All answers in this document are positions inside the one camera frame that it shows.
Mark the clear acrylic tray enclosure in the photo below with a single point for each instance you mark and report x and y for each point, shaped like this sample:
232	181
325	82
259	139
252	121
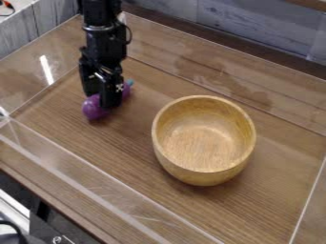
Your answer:
94	168

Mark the purple toy eggplant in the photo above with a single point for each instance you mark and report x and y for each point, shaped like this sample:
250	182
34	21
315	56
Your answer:
92	108

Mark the wooden bowl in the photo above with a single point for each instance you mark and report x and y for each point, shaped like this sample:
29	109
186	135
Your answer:
204	139

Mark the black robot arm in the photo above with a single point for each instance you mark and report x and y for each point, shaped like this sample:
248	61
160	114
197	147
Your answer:
101	12

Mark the white cabinet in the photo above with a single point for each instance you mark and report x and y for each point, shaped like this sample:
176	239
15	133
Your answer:
26	19

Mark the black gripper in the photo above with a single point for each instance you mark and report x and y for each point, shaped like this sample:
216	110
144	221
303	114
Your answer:
104	54

